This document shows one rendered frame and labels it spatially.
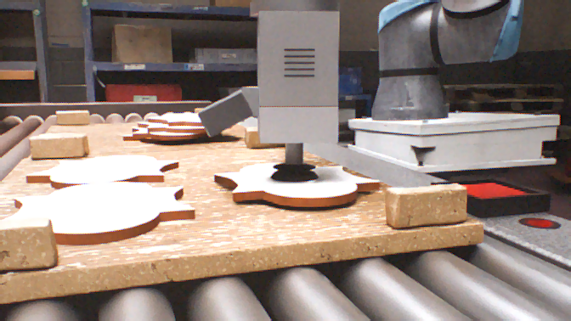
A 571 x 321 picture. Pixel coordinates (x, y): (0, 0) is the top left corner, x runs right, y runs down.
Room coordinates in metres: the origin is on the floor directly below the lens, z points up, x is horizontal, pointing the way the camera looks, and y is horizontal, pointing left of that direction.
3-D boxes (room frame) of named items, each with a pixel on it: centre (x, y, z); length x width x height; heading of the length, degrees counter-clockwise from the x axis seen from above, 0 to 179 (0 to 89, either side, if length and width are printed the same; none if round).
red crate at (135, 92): (4.92, 1.34, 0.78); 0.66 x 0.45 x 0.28; 108
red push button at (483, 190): (0.49, -0.19, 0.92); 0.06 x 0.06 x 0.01; 18
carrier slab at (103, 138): (0.89, 0.23, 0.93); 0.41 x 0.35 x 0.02; 20
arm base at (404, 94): (1.07, -0.24, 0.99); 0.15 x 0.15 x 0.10
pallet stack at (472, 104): (6.00, -2.32, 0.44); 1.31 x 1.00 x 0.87; 108
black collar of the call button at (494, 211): (0.49, -0.19, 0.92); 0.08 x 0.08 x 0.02; 18
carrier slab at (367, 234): (0.50, 0.09, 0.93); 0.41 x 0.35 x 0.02; 19
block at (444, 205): (0.36, -0.10, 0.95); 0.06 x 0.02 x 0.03; 109
